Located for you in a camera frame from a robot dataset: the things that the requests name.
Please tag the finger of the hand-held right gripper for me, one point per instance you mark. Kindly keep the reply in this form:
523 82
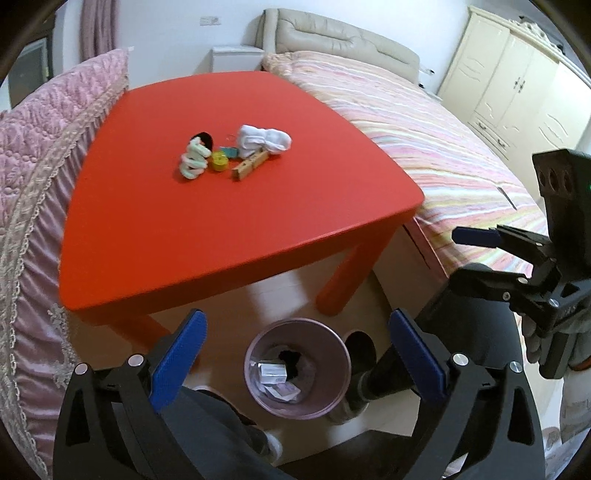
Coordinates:
480 279
475 236

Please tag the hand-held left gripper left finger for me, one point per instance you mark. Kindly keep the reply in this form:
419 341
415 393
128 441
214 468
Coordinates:
180 357

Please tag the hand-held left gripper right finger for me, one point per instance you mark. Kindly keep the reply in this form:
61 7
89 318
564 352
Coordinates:
415 360

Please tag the person's right hand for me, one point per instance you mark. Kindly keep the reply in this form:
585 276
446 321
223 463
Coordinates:
531 341

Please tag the pink waste bin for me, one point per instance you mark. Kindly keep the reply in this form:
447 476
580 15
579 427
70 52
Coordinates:
325 353

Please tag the small white box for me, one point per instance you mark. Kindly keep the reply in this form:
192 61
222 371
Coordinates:
271 373

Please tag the bed with striped cover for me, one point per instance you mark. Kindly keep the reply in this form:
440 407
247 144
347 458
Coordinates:
415 138

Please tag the white shoe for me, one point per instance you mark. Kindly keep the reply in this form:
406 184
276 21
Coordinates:
275 446

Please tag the red table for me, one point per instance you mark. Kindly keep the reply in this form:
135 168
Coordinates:
231 221

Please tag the cream wardrobe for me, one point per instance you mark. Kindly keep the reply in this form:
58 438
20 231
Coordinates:
512 78

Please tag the wooden clothespin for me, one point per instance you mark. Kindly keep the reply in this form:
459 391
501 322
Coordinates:
249 166

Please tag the small teal packet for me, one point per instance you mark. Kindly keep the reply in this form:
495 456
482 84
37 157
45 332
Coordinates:
228 152

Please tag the pink quilted lace cover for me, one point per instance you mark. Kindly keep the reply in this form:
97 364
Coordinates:
37 184

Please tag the white rolled socks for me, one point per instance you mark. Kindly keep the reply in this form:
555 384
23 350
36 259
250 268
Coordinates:
263 138

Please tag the beige padded headboard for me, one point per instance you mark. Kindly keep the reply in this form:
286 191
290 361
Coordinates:
332 37

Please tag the white nightstand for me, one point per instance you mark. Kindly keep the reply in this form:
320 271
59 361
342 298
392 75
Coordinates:
235 57

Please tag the pink curtain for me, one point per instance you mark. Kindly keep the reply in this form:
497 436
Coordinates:
99 27

